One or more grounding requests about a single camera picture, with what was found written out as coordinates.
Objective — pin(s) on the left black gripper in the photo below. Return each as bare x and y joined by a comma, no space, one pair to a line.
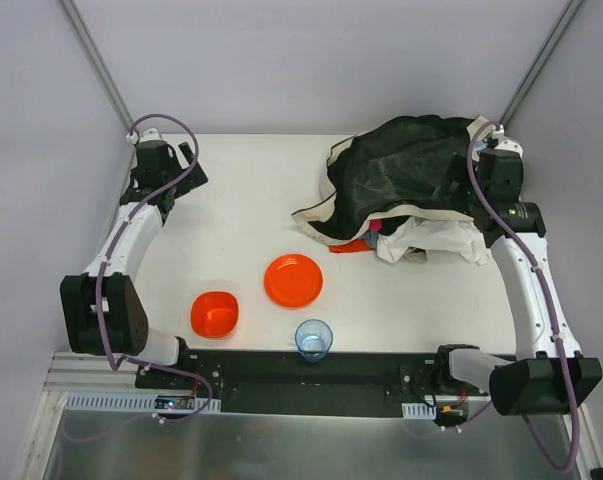
187,178

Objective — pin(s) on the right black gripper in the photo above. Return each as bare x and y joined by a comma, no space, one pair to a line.
461,182

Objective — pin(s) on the black and cream mesh jacket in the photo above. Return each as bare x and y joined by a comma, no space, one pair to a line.
407,167

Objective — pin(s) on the orange cloth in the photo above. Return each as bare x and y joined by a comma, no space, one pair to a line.
355,246

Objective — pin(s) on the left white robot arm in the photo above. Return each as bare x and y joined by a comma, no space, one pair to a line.
103,313

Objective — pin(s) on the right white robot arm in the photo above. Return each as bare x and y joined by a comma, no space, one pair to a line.
550,374

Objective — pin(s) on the white cloth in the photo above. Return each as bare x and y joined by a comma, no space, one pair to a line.
459,237

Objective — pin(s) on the pink cloth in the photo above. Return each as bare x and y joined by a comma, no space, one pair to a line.
376,225

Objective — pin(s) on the light blue cloth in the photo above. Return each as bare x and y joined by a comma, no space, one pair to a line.
371,239

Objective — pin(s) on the orange bowl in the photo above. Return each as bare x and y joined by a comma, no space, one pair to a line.
214,314

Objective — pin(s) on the orange plate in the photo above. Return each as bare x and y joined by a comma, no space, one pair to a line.
293,281

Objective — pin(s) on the blue transparent cup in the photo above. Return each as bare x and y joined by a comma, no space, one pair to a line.
313,339

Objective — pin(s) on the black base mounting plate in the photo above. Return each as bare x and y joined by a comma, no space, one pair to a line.
369,385

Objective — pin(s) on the left aluminium corner post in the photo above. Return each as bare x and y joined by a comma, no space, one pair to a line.
89,48

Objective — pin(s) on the aluminium corner post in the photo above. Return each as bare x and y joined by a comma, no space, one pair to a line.
561,26
89,48

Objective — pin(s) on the right aluminium corner post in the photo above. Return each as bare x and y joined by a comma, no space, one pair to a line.
561,26

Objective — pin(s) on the aluminium frame rail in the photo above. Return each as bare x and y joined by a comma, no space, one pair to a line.
78,372

